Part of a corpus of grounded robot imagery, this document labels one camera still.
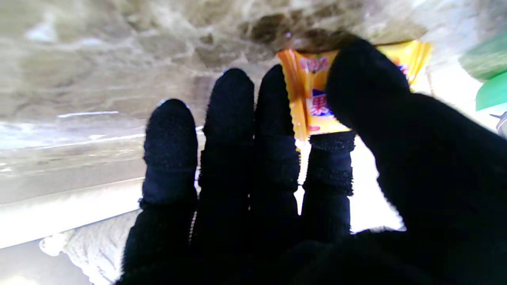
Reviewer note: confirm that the cream knitted cushion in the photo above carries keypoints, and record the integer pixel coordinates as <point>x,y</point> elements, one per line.
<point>99,245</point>

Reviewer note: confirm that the green square plastic dish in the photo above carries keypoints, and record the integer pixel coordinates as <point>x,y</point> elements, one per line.
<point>495,93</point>

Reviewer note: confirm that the orange candy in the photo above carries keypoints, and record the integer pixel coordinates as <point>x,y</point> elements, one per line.
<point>305,91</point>

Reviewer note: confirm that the beige sofa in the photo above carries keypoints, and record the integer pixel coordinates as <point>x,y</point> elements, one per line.
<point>39,221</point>

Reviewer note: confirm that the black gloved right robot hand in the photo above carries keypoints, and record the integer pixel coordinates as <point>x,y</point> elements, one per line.
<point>277,221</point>

